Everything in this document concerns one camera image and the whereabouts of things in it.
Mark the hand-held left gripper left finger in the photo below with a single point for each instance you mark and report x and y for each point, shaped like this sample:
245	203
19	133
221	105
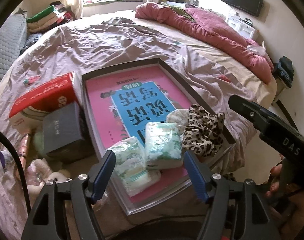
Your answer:
103	177

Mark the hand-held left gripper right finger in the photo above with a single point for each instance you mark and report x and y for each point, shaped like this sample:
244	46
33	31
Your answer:
195	177

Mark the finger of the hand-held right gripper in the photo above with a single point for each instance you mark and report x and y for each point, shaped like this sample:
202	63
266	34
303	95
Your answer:
249	113

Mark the green patterned tissue pack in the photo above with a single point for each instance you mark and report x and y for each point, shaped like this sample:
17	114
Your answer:
131	165
162	145

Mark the leopard print scrunchie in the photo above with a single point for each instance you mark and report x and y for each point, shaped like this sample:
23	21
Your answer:
202	132

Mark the shallow dark cardboard box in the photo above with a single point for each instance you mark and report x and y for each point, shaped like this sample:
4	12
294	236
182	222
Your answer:
192	98

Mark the white plush toy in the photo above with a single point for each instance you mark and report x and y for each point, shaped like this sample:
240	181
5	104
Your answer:
41	167

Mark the white lace cloth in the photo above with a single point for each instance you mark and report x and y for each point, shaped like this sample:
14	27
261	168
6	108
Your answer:
177	117

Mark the pale green soft packet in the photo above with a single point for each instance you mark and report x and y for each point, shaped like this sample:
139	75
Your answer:
38	142

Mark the purple cloth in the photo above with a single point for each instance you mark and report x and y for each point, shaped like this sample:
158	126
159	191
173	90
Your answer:
2	158

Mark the person's right hand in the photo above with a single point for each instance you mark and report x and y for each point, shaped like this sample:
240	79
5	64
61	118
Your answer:
274	171

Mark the black bag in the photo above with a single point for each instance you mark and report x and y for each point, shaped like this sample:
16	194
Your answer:
283	71

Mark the dark grey box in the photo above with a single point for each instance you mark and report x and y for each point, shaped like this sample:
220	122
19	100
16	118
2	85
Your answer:
61	127

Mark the clear plastic bag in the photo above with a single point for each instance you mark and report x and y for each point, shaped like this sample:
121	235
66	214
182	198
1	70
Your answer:
254	48

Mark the pink shiny packet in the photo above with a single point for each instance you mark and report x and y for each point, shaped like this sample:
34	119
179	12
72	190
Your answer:
24	147

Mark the white cabinet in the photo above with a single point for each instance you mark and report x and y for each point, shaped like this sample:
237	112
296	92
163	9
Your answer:
242	26

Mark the pink and blue book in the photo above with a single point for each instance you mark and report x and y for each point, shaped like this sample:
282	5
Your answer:
104	87

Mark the pink quilt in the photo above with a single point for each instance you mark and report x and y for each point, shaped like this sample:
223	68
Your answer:
204	30

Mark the red and white box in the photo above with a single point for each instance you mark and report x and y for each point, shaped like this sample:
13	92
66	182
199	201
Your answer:
41	95

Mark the green cloth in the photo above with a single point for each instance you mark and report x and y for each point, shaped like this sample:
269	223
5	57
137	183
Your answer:
179	11

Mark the mauve wrinkled bedsheet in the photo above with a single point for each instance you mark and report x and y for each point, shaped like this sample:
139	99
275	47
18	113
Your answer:
116	42

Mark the dark patterned cloth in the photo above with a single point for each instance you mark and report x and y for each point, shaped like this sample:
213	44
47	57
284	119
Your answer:
30	42

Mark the grey quilted headboard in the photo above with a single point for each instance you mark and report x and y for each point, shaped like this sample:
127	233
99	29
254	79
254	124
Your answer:
6	42

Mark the stack of folded clothes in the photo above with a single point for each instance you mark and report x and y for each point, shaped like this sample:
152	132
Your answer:
46	17

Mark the black wall television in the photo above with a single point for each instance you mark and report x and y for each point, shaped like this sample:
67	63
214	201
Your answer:
242	0

